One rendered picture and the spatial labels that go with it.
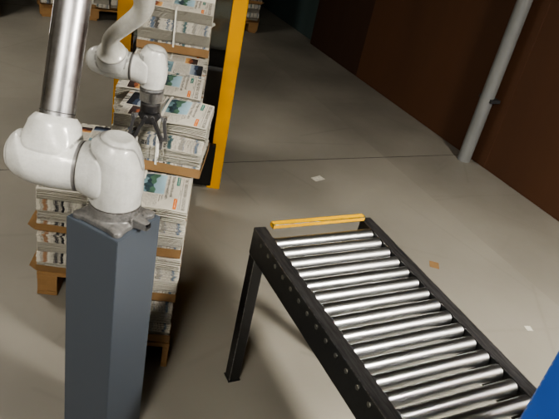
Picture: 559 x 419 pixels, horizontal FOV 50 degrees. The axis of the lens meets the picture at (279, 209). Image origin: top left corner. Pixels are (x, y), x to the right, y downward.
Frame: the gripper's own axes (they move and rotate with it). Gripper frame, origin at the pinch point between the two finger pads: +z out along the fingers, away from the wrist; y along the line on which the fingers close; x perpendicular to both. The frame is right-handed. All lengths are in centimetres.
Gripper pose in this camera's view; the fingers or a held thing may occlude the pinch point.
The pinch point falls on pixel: (146, 149)
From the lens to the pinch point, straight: 242.9
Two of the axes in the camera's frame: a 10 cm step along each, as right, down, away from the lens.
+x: 0.6, 5.2, -8.5
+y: -9.8, -1.3, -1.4
